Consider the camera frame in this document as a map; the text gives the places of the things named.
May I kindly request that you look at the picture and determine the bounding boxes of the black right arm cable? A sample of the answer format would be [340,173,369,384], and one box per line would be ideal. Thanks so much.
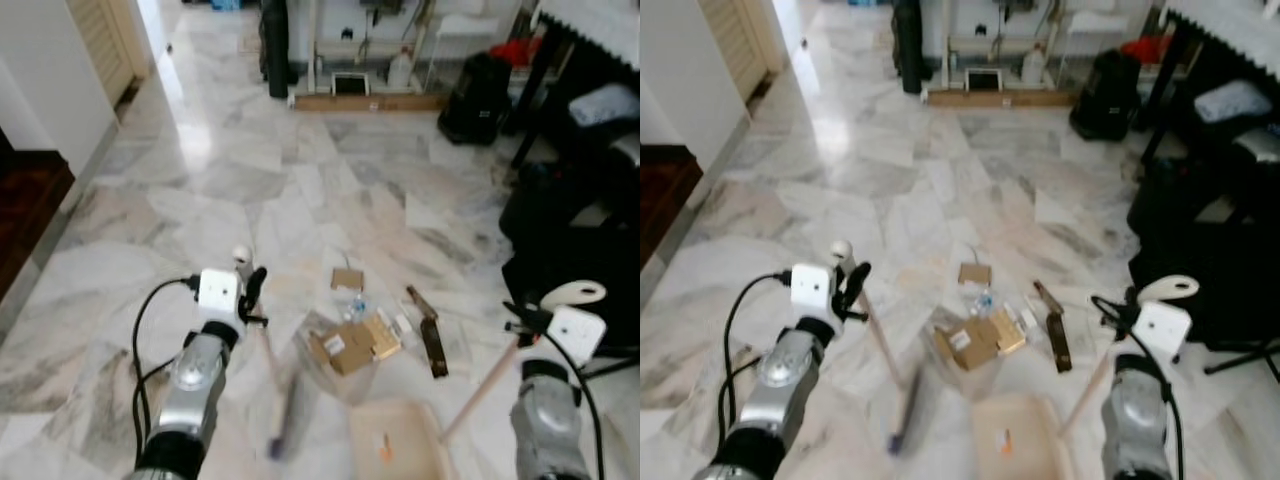
[1140,350,1189,480]
[545,335,607,480]

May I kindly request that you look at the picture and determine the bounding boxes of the long wooden plank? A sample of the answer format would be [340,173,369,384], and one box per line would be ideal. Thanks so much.
[290,93,448,112]
[925,89,1079,108]

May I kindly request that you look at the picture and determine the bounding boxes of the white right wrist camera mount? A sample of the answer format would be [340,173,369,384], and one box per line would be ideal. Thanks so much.
[1134,301,1193,358]
[547,306,608,363]

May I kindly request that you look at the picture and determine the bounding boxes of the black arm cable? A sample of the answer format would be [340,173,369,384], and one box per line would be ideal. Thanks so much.
[131,276,203,446]
[545,335,607,480]
[1140,350,1189,480]
[718,270,796,446]

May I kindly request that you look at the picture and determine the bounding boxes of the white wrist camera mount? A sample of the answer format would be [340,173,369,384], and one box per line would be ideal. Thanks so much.
[1134,301,1193,358]
[790,263,837,313]
[196,268,244,315]
[547,306,608,363]

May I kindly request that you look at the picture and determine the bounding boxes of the black table with white top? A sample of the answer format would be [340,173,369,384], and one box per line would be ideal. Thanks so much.
[508,0,641,171]
[1140,0,1280,166]

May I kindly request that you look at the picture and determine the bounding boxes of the broom with white handle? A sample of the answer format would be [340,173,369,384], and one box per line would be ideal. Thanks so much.
[231,245,303,461]
[831,240,926,458]

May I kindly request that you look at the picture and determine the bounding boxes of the red cloth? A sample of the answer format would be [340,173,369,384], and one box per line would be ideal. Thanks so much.
[1120,34,1173,67]
[489,37,543,70]

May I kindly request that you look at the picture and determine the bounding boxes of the light wooden louvered door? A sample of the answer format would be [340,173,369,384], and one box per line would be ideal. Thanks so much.
[698,0,773,103]
[68,0,138,107]

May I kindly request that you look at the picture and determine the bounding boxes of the tall black cylinder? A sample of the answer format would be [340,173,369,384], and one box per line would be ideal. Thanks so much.
[892,0,928,96]
[258,0,299,100]

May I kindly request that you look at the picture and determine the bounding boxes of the large black bag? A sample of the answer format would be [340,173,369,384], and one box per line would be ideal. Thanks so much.
[1127,155,1280,351]
[498,158,641,353]

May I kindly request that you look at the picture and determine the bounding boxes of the large brown cardboard piece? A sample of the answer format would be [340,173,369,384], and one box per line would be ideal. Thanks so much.
[935,308,1023,373]
[308,312,403,378]

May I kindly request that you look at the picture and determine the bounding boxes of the black backpack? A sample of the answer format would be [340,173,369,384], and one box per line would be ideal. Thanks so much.
[1068,48,1143,142]
[437,51,513,147]

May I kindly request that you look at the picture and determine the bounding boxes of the long dark brown wrapper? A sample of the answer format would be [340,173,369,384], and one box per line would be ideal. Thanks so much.
[405,285,450,380]
[1032,280,1073,374]

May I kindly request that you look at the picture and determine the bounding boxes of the white shelf rack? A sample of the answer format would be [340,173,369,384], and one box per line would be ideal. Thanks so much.
[298,0,526,99]
[930,0,1161,96]

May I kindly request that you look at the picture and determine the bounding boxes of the beige long-handled dustpan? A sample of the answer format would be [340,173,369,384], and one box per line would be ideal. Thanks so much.
[347,280,608,480]
[972,274,1201,480]

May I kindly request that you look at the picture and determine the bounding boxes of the grey cushion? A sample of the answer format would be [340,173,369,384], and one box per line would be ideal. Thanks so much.
[1193,79,1273,125]
[568,83,641,128]

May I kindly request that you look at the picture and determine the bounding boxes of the black tripod legs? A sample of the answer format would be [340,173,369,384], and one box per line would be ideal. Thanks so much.
[578,345,641,381]
[1203,338,1280,378]

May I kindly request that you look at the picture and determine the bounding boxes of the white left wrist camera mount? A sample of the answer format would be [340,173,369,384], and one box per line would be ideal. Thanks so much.
[790,263,837,313]
[196,268,244,315]

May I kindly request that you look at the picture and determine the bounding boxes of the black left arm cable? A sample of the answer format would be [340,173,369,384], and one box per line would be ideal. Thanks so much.
[131,276,203,446]
[718,270,796,446]

